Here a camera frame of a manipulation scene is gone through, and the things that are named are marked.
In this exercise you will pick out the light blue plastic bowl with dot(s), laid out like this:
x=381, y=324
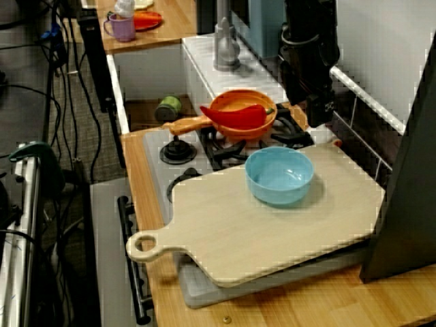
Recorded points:
x=279, y=190

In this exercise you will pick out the black upright post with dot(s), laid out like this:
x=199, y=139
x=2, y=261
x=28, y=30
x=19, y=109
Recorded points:
x=95, y=58

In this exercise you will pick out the dark tile backsplash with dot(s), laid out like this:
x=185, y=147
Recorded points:
x=361, y=126

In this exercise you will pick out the small wooden table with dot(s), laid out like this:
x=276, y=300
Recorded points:
x=170, y=24

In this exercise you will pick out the black burner grate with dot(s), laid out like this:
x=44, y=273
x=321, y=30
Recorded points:
x=225, y=153

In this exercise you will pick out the brass screw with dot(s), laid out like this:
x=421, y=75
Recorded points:
x=226, y=319

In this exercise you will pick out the green toy can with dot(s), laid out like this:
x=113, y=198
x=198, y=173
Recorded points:
x=167, y=107

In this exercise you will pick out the purple plastic cup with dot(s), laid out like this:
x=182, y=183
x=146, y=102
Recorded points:
x=122, y=29

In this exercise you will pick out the cream flat plate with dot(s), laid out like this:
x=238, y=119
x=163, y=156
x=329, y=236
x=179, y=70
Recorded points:
x=143, y=3

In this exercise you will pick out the orange plastic plate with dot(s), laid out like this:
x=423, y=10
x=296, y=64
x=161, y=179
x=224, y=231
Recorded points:
x=148, y=20

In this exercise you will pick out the white crumpled cloth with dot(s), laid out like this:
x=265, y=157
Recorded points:
x=125, y=7

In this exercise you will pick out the grey toy faucet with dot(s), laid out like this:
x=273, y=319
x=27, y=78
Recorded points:
x=225, y=44

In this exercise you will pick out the white orange salt shaker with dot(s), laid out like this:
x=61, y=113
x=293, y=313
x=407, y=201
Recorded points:
x=335, y=142

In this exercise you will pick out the aluminium frame profile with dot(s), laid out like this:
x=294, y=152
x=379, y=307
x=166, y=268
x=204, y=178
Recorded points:
x=20, y=238

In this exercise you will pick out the grey toy oven front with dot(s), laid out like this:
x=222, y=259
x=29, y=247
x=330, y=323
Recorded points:
x=109, y=245

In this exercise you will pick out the green clamp tool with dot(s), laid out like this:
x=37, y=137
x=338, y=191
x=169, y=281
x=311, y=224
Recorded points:
x=47, y=160

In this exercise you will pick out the red chili pepper toy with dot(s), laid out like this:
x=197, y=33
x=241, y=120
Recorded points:
x=238, y=117

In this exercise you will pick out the wooden countertop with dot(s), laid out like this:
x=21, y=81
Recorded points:
x=306, y=306

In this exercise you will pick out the white toy sink unit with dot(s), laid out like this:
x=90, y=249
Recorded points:
x=150, y=75

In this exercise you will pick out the teal box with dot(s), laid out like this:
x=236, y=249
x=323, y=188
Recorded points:
x=265, y=27

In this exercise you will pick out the grey toy stove top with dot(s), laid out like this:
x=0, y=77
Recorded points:
x=155, y=160

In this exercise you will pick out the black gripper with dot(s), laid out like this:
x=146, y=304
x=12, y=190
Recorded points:
x=306, y=71

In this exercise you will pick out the black stove knob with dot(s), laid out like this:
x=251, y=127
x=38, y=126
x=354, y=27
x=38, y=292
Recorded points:
x=185, y=175
x=178, y=150

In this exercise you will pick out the orange plastic frying pan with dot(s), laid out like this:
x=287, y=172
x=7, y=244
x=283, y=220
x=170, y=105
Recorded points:
x=235, y=98

